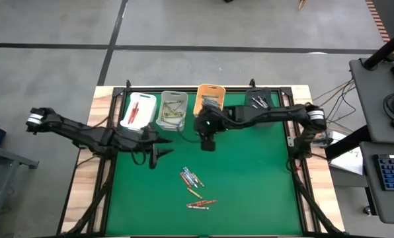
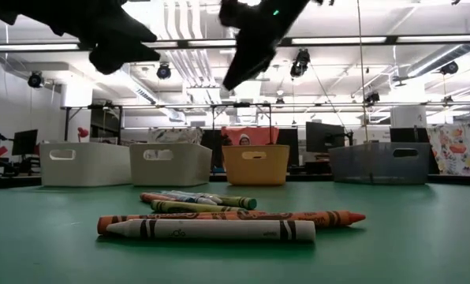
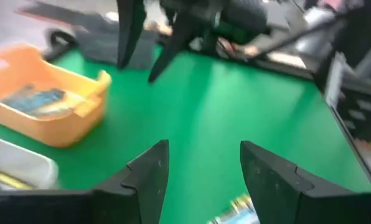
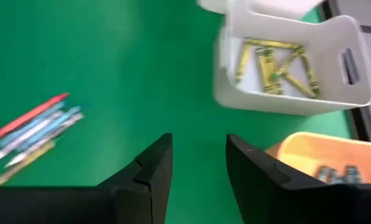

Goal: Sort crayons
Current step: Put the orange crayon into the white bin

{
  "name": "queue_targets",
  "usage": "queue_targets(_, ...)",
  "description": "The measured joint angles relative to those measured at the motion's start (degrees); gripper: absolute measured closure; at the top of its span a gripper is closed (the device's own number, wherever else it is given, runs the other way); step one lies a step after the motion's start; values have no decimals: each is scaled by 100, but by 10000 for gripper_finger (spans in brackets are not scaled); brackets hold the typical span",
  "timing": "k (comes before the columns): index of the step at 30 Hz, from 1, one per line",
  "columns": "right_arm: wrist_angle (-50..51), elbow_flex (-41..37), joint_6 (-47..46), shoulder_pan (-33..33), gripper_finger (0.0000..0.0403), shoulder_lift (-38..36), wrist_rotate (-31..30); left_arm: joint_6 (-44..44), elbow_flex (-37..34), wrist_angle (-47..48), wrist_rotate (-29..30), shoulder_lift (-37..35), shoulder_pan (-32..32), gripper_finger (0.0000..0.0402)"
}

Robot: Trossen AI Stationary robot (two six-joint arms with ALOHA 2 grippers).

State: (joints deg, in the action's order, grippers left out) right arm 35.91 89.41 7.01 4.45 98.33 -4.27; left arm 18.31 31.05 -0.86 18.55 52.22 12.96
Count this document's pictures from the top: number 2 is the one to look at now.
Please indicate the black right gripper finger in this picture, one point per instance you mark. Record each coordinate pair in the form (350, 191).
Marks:
(251, 59)

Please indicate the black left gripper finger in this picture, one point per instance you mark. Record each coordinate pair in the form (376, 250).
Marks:
(140, 53)
(134, 33)

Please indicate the red-orange crayon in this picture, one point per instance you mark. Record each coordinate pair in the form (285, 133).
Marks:
(337, 219)
(152, 196)
(103, 225)

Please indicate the yellow-green crayon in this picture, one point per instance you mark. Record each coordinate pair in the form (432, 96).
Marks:
(241, 202)
(187, 206)

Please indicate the white crayon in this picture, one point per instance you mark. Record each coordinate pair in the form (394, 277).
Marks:
(219, 230)
(197, 200)

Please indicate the black ceiling spotlight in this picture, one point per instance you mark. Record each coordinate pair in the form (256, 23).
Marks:
(300, 63)
(36, 79)
(164, 72)
(449, 68)

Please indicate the orange cloth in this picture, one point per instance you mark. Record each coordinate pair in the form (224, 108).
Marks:
(262, 134)

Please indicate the person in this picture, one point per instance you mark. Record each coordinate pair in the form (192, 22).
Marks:
(244, 139)

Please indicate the black overhead beam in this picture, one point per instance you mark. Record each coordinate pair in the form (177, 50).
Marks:
(337, 40)

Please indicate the white crumpled sheet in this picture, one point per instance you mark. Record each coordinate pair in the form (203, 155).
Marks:
(176, 136)

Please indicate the red desk lamp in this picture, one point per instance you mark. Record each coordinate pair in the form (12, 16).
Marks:
(83, 132)

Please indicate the black metal rack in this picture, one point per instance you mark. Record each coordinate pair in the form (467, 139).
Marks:
(66, 122)

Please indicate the black monitor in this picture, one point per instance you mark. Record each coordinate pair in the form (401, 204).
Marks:
(323, 136)
(24, 142)
(408, 135)

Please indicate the orange plastic bin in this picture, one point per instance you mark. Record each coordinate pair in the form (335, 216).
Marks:
(254, 171)

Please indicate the light grey plastic bin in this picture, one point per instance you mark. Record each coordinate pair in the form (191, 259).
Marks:
(172, 171)

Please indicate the white plastic bin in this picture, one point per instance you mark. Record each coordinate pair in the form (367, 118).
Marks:
(85, 169)

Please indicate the dark grey plastic bin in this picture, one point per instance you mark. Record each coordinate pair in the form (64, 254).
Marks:
(377, 169)

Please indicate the white pillar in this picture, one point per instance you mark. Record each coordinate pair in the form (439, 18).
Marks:
(408, 116)

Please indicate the green table mat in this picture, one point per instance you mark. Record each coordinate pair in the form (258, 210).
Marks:
(61, 260)

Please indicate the floral cloth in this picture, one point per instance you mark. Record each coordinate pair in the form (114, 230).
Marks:
(456, 150)

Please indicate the silver ventilation duct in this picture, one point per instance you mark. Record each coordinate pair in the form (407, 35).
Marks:
(436, 59)

